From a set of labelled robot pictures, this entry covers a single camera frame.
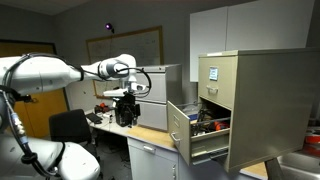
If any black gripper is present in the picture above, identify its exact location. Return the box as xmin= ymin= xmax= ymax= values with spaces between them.
xmin=114 ymin=93 xmax=142 ymax=128

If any beige bottom filing drawer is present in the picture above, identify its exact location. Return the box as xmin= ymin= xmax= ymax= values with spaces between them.
xmin=166 ymin=100 xmax=232 ymax=167

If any beige filing drawer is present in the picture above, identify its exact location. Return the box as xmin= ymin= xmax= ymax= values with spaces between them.
xmin=166 ymin=100 xmax=232 ymax=167
xmin=197 ymin=54 xmax=239 ymax=110

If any grey lateral file cabinet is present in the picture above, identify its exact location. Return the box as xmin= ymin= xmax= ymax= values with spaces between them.
xmin=134 ymin=63 xmax=183 ymax=132

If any orange tool in drawer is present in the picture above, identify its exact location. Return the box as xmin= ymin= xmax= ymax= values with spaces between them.
xmin=213 ymin=120 xmax=230 ymax=132

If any white label on drawer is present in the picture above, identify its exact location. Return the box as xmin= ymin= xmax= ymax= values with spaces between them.
xmin=208 ymin=66 xmax=219 ymax=82

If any beige top filing drawer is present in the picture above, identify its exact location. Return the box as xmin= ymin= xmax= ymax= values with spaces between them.
xmin=197 ymin=54 xmax=239 ymax=110

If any beige metal filing cabinet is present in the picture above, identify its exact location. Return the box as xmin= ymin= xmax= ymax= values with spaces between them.
xmin=197 ymin=47 xmax=320 ymax=174

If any black keyboard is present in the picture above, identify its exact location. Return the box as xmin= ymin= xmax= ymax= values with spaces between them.
xmin=85 ymin=112 xmax=104 ymax=125

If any black office chair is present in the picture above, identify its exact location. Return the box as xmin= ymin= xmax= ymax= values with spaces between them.
xmin=48 ymin=108 xmax=101 ymax=161

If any wood-framed whiteboard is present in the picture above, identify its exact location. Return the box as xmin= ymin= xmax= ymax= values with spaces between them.
xmin=85 ymin=25 xmax=165 ymax=100

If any yellow wooden door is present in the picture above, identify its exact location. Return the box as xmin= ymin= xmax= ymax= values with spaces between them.
xmin=0 ymin=39 xmax=70 ymax=139

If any metal sink tray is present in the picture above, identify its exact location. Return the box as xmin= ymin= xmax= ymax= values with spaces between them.
xmin=275 ymin=149 xmax=320 ymax=180

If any red object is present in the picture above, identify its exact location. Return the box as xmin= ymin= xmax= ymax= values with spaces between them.
xmin=304 ymin=126 xmax=320 ymax=158

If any grey desk drawer pedestal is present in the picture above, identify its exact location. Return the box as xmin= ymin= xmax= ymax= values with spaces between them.
xmin=126 ymin=137 xmax=180 ymax=180

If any camera with purple light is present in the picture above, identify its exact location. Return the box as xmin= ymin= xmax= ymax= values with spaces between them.
xmin=104 ymin=22 xmax=116 ymax=34

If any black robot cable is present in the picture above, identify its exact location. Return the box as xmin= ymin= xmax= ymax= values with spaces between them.
xmin=0 ymin=52 xmax=68 ymax=179

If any white wall cabinet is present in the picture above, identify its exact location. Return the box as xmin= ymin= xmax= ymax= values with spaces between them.
xmin=189 ymin=0 xmax=316 ymax=83

